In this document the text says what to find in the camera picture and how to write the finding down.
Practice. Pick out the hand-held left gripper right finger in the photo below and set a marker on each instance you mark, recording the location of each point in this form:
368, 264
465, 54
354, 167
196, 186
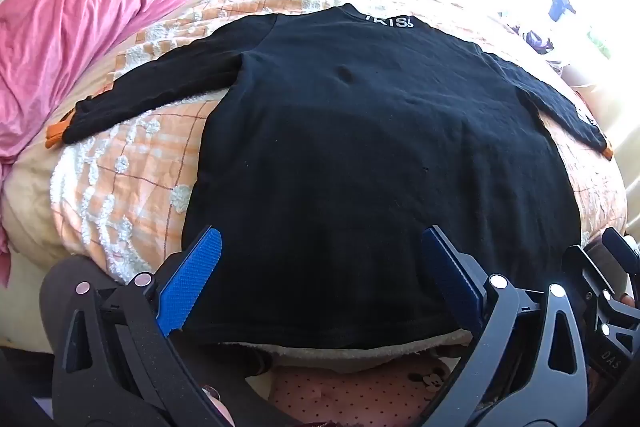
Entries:
450, 282

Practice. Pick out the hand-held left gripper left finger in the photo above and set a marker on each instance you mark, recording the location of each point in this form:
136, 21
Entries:
192, 279

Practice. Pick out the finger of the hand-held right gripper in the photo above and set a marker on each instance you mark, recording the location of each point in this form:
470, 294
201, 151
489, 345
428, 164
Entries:
620, 252
587, 272

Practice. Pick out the black sweater with orange cuffs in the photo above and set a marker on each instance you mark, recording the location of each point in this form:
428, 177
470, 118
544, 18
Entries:
350, 167

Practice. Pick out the person's left hand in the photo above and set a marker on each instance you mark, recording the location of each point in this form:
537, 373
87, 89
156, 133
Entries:
217, 409

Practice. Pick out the orange checked bedspread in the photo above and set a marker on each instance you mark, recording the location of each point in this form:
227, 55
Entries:
150, 147

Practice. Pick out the pink dotted pajamas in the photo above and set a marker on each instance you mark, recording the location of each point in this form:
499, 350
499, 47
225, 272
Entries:
350, 392

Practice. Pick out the pink blanket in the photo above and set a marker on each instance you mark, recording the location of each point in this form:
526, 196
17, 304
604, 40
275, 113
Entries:
75, 22

